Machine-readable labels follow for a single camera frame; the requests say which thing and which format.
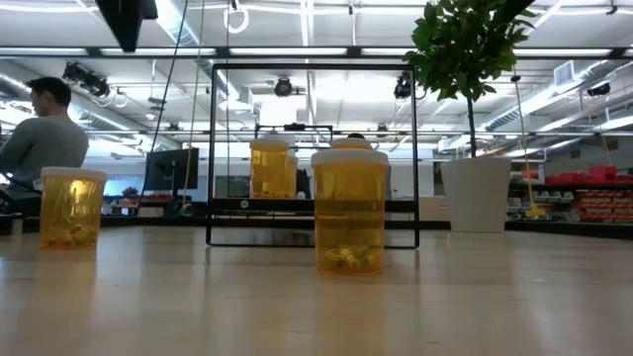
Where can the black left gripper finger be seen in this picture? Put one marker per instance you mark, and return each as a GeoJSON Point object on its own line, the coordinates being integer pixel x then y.
{"type": "Point", "coordinates": [126, 22]}

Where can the amber pill bottle white cap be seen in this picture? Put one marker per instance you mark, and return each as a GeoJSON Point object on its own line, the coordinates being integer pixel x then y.
{"type": "Point", "coordinates": [349, 217]}
{"type": "Point", "coordinates": [73, 212]}
{"type": "Point", "coordinates": [269, 173]}
{"type": "Point", "coordinates": [351, 143]}
{"type": "Point", "coordinates": [294, 178]}

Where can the black crossbar with light strips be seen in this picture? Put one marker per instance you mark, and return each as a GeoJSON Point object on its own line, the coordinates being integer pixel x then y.
{"type": "Point", "coordinates": [94, 51]}

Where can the black ceiling-mounted device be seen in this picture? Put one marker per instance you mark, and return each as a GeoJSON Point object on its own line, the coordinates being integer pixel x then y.
{"type": "Point", "coordinates": [86, 79]}
{"type": "Point", "coordinates": [598, 89]}
{"type": "Point", "coordinates": [403, 86]}

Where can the black computer monitor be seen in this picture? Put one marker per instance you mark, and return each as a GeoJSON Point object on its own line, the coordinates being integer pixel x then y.
{"type": "Point", "coordinates": [170, 168]}

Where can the green plant in white pot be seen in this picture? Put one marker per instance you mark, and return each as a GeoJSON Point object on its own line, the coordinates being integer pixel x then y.
{"type": "Point", "coordinates": [477, 198]}

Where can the grey air vent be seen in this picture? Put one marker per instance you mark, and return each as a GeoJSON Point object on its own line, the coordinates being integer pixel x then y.
{"type": "Point", "coordinates": [564, 73]}

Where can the red bin rack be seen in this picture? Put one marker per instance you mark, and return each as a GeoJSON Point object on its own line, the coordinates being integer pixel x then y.
{"type": "Point", "coordinates": [598, 173]}

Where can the round black ceiling camera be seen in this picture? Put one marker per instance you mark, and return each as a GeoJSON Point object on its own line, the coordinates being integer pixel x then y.
{"type": "Point", "coordinates": [283, 86]}

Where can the black metal station frame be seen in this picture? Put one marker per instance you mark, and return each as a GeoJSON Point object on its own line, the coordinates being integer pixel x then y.
{"type": "Point", "coordinates": [123, 222]}

